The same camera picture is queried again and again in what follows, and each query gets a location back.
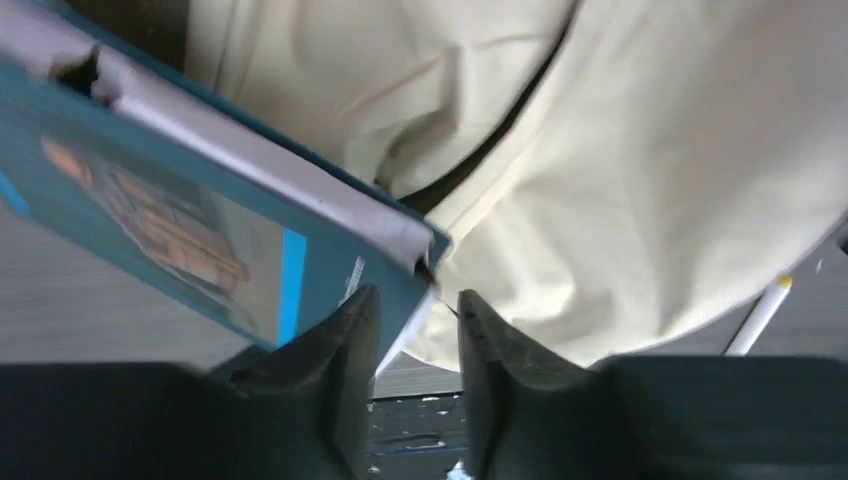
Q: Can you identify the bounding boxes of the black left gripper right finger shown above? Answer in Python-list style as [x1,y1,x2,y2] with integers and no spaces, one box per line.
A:
[458,290,847,479]

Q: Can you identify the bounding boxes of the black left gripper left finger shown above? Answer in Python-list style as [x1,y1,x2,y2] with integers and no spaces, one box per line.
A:
[1,287,380,479]

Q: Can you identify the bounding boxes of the cream canvas backpack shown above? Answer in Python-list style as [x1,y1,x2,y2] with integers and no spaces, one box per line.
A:
[186,1,847,370]

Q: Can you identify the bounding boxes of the teal hardcover book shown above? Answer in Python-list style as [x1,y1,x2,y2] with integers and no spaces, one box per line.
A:
[1,1,448,368]

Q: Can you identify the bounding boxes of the white yellow pen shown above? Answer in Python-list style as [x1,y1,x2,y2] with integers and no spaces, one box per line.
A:
[724,275,793,356]

